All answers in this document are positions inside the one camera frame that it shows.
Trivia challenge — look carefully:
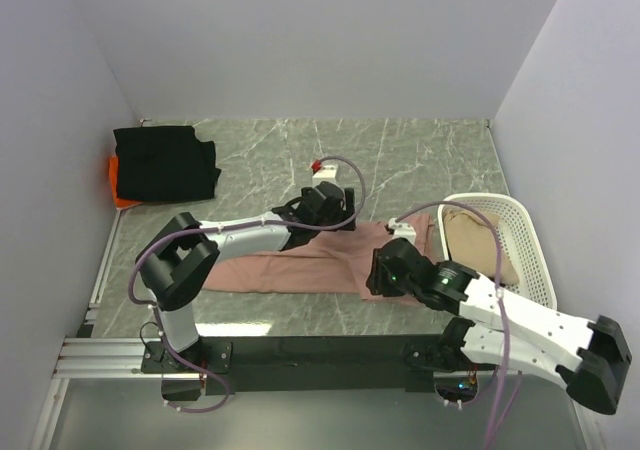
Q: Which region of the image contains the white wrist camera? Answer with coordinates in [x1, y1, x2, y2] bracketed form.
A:
[386, 218, 416, 244]
[311, 160, 339, 185]

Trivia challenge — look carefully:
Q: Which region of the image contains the white plastic laundry basket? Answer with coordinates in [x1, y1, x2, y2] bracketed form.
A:
[437, 193, 557, 309]

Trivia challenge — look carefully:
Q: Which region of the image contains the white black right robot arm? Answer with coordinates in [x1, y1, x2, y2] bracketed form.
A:
[366, 238, 632, 415]

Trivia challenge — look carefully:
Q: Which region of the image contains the aluminium frame rail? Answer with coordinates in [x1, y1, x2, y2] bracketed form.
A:
[29, 211, 605, 449]

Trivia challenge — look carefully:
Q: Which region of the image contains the folded black t-shirt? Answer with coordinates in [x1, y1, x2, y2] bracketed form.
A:
[114, 125, 221, 204]

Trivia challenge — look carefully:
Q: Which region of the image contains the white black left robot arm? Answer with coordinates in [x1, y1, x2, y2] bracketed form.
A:
[133, 181, 355, 372]

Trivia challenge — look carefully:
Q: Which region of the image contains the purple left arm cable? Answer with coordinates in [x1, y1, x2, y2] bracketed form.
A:
[128, 155, 366, 414]

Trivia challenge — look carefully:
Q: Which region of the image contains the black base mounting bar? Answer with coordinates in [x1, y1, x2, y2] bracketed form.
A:
[140, 334, 501, 401]

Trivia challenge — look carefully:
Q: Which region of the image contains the beige garment in basket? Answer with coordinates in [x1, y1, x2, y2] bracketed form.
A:
[443, 207, 497, 278]

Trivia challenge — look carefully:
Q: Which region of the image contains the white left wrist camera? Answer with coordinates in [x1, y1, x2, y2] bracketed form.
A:
[311, 160, 339, 185]

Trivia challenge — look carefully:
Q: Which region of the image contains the folded orange t-shirt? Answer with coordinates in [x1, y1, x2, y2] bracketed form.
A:
[108, 155, 141, 210]

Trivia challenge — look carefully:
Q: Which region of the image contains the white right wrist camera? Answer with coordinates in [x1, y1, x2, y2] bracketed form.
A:
[386, 218, 416, 244]

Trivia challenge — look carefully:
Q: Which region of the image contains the pink printed t-shirt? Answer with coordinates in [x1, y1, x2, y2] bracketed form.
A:
[203, 212, 436, 302]

